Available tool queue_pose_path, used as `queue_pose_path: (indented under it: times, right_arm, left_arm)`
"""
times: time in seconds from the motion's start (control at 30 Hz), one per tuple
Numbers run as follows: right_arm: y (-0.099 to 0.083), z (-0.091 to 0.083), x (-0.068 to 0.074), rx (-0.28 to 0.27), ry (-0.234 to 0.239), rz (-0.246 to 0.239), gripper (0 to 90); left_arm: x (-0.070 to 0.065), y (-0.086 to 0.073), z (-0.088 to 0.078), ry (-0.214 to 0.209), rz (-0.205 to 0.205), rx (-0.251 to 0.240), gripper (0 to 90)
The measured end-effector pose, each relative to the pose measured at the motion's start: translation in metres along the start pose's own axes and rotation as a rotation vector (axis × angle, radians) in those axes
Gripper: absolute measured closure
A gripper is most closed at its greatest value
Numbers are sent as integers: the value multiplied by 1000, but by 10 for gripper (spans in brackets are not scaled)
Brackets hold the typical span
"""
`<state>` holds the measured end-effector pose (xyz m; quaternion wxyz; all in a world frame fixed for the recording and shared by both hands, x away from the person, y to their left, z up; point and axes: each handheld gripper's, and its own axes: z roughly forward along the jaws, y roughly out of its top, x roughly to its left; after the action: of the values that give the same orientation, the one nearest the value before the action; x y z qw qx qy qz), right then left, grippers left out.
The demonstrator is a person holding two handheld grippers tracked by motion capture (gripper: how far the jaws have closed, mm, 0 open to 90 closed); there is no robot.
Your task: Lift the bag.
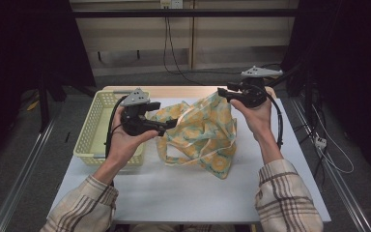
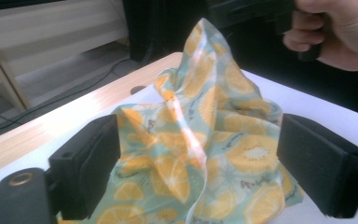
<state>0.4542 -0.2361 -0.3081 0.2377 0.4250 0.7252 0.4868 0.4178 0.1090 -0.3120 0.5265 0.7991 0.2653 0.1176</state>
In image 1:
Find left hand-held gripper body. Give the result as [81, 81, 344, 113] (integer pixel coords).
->
[119, 87, 167, 137]

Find white power strip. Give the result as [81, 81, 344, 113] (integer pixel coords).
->
[314, 136, 328, 150]

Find orange floral cloth tote bag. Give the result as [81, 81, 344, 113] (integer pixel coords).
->
[146, 91, 239, 181]

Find white floor cable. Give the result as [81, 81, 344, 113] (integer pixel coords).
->
[311, 105, 356, 175]

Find person's right hand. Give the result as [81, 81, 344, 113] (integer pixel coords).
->
[230, 98, 273, 143]

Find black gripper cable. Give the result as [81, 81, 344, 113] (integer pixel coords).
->
[104, 95, 128, 160]
[263, 91, 285, 151]

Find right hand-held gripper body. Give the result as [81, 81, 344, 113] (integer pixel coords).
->
[237, 65, 284, 109]

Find aluminium floor rail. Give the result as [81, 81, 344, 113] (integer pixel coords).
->
[290, 97, 371, 232]
[0, 118, 58, 232]

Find white wall socket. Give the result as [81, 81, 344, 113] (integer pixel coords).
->
[159, 0, 185, 10]

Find person's left hand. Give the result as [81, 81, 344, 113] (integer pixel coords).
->
[107, 105, 159, 168]

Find black curtain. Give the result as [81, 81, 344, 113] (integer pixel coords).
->
[281, 0, 371, 185]
[0, 0, 97, 168]

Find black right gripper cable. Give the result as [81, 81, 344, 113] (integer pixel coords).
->
[263, 91, 285, 151]

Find pale yellow plastic basket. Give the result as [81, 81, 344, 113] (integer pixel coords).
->
[72, 90, 152, 168]

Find black hanging power cable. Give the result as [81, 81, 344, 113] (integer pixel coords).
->
[166, 16, 205, 86]
[162, 15, 283, 75]

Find black horizontal metal bar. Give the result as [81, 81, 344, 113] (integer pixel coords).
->
[71, 9, 301, 18]

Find black metal stand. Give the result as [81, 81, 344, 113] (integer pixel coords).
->
[38, 75, 51, 133]

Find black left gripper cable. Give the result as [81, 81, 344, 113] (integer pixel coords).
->
[104, 95, 128, 160]

